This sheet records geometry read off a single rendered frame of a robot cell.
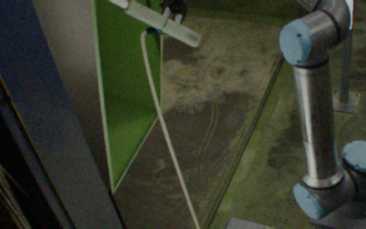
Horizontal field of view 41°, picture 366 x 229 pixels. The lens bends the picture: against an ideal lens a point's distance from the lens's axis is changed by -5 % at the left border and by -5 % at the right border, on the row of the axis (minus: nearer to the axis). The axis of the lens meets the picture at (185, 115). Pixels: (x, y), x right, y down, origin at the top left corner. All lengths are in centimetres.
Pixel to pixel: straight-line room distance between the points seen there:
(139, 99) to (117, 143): 30
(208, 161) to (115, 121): 64
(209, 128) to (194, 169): 34
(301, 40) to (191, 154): 178
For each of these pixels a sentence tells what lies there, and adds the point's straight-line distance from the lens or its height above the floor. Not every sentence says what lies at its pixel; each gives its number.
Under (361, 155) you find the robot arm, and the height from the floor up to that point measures 91.
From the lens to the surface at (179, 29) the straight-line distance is 182.
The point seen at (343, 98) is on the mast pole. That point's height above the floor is 5.
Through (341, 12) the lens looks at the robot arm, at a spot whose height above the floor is 147.
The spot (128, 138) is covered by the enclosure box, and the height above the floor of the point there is 48.
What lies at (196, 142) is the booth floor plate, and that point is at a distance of 314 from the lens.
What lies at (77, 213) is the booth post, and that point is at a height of 135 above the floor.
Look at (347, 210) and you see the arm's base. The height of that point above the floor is 67.
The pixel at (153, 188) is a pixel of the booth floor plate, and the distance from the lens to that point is 295.
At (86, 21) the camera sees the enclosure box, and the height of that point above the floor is 144.
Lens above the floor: 227
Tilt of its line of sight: 42 degrees down
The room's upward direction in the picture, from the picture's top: 12 degrees counter-clockwise
